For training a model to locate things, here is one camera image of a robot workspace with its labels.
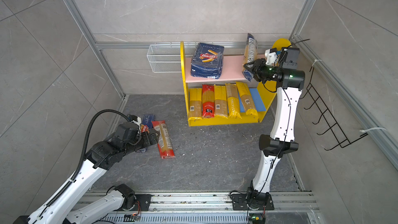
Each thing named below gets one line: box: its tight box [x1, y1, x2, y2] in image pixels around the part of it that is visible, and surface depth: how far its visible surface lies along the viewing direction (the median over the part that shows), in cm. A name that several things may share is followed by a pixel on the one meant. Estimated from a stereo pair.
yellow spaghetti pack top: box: [187, 87, 203, 120], surface depth 92 cm
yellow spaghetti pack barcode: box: [214, 84, 229, 119], surface depth 97 cm
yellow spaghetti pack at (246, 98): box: [235, 81, 259, 116], surface depth 97 cm
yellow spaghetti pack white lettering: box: [224, 82, 243, 120], surface depth 96 cm
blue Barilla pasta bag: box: [190, 42, 225, 80], surface depth 73 cm
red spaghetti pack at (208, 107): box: [201, 84, 215, 119], surface depth 95 cm
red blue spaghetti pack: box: [151, 119, 176, 160], surface depth 91 cm
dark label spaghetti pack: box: [242, 33, 259, 82], surface depth 72 cm
